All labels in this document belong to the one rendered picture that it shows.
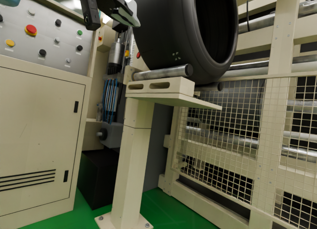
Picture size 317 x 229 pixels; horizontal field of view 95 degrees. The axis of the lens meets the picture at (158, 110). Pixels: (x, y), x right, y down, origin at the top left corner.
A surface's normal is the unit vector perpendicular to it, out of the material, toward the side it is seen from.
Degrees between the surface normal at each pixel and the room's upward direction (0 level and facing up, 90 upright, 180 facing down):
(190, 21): 96
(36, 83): 90
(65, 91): 90
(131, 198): 90
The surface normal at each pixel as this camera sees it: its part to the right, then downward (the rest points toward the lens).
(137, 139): 0.69, 0.08
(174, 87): -0.71, -0.11
